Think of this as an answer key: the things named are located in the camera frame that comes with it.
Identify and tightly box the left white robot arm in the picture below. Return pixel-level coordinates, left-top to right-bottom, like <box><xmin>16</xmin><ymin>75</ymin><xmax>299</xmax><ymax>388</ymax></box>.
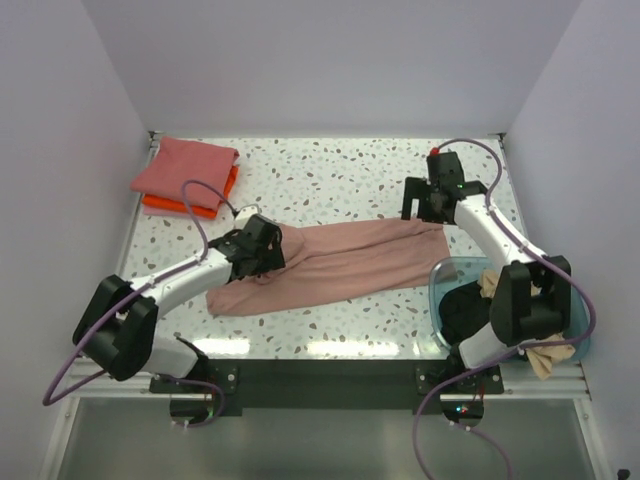
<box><xmin>72</xmin><ymin>214</ymin><xmax>285</xmax><ymax>392</ymax></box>

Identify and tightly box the folded salmon pink t-shirt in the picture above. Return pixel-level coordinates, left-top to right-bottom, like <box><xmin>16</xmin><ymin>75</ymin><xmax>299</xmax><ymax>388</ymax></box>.
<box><xmin>130</xmin><ymin>137</ymin><xmax>239</xmax><ymax>201</ymax></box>

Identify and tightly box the black t-shirt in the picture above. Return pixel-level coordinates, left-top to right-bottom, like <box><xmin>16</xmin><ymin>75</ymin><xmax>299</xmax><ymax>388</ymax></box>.
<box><xmin>439</xmin><ymin>283</ymin><xmax>492</xmax><ymax>345</ymax></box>

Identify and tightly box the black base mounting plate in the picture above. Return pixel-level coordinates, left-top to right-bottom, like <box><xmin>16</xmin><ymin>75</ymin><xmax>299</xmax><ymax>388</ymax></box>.
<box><xmin>149</xmin><ymin>357</ymin><xmax>501</xmax><ymax>419</ymax></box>

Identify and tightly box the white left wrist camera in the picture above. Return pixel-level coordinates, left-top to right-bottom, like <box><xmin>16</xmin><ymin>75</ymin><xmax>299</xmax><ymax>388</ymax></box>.
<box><xmin>234</xmin><ymin>204</ymin><xmax>261</xmax><ymax>225</ymax></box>

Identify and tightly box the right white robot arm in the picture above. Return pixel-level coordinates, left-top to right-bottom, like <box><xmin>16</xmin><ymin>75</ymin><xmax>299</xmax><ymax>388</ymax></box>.
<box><xmin>401</xmin><ymin>148</ymin><xmax>572</xmax><ymax>393</ymax></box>

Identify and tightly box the beige t-shirt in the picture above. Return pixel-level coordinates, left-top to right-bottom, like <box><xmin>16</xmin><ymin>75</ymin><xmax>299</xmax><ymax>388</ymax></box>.
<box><xmin>477</xmin><ymin>269</ymin><xmax>576</xmax><ymax>381</ymax></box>

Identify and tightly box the dusty pink printed t-shirt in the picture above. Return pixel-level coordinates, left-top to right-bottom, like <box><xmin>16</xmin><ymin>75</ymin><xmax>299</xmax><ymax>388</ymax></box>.
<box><xmin>206</xmin><ymin>218</ymin><xmax>450</xmax><ymax>317</ymax></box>

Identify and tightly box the folded orange t-shirt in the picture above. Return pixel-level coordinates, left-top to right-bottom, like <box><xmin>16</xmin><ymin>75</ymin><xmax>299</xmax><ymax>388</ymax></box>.
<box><xmin>142</xmin><ymin>166</ymin><xmax>239</xmax><ymax>220</ymax></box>

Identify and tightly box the translucent blue plastic bin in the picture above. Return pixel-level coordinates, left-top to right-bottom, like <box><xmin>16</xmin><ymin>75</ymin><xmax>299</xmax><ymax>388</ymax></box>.
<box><xmin>429</xmin><ymin>257</ymin><xmax>589</xmax><ymax>369</ymax></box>

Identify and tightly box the aluminium front rail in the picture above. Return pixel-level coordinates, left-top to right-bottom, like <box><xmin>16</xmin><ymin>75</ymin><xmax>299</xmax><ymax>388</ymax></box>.
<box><xmin>64</xmin><ymin>349</ymin><xmax>591</xmax><ymax>401</ymax></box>

